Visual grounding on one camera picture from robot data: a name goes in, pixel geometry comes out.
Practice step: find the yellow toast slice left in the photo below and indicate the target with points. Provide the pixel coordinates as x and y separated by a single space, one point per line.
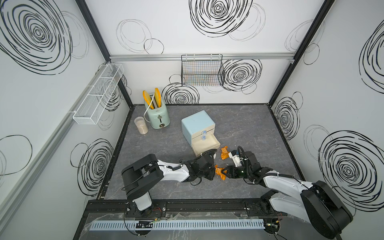
148 100

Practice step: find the black wire wall basket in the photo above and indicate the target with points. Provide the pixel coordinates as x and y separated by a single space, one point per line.
202 70

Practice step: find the clear plastic cup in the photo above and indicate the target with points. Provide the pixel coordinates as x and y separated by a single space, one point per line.
141 125

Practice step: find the mint green toaster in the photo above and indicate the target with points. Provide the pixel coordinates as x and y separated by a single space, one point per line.
159 117

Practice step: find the cream drawer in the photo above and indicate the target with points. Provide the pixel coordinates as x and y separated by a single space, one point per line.
204 138
203 132
201 148

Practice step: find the yellow toast slice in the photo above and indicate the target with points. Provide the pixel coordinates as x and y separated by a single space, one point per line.
158 98
148 100

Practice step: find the yellow toast slice right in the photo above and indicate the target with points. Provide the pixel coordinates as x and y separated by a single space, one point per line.
158 98

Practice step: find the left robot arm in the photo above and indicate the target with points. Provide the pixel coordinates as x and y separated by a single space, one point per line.
141 176

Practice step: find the orange cookie packet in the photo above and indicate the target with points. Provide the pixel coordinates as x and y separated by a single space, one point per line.
224 153
218 171

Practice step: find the white mesh wall shelf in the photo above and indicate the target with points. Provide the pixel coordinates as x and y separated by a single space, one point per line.
102 96

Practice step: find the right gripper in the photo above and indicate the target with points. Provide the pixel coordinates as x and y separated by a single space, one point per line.
231 171

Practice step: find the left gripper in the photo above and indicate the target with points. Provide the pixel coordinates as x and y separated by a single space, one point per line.
212 171

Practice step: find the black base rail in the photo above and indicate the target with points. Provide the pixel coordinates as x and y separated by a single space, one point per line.
163 208

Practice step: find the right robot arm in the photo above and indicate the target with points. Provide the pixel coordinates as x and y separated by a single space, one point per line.
315 203

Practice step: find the slotted grey cable duct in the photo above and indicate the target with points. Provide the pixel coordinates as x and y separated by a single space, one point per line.
231 224

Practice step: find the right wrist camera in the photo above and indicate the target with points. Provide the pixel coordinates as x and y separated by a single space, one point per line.
236 159

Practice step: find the blue cream drawer cabinet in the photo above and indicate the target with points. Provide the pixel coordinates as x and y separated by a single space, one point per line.
196 122

